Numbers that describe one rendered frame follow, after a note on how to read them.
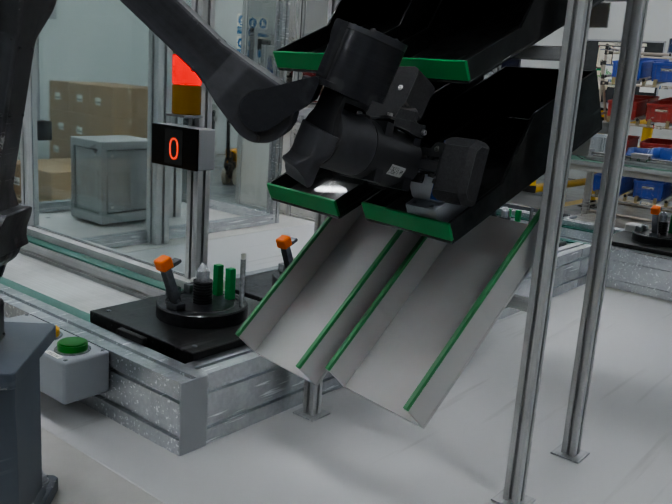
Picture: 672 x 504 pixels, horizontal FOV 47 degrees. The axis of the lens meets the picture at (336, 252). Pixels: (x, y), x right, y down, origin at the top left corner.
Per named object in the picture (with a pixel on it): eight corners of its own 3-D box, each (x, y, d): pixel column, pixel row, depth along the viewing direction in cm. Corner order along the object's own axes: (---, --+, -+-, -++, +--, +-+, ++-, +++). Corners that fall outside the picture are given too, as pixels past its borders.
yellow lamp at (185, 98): (184, 115, 130) (184, 85, 129) (165, 112, 133) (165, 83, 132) (206, 115, 134) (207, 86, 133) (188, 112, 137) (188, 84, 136)
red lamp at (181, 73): (184, 85, 129) (185, 54, 128) (165, 83, 132) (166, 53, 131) (207, 86, 133) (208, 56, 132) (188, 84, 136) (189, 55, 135)
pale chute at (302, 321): (317, 387, 91) (298, 367, 88) (254, 352, 101) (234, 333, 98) (446, 211, 99) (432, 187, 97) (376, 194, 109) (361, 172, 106)
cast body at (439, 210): (440, 235, 80) (427, 175, 77) (410, 227, 84) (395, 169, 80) (489, 197, 85) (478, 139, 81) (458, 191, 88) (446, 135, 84)
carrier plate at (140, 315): (192, 367, 104) (192, 352, 103) (89, 322, 118) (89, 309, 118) (310, 330, 122) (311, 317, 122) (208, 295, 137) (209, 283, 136)
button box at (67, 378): (64, 406, 101) (63, 361, 100) (-15, 360, 114) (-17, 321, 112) (110, 391, 106) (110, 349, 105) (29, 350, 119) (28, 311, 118)
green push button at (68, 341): (67, 362, 102) (67, 348, 102) (51, 354, 104) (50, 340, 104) (94, 355, 105) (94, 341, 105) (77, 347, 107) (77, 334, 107)
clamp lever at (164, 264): (175, 306, 114) (161, 263, 110) (166, 303, 115) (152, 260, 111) (193, 294, 116) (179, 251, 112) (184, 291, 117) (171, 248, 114)
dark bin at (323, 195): (339, 219, 88) (321, 161, 84) (271, 200, 98) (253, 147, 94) (491, 117, 102) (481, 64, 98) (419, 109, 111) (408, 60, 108)
